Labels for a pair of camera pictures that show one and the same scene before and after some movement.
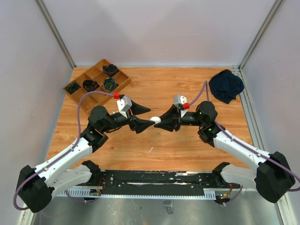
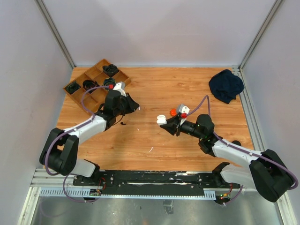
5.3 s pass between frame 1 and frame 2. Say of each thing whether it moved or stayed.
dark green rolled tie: stayed
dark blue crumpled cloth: stayed
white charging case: moved
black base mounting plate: stayed
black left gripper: moved
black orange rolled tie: stayed
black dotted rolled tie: stayed
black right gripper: moved
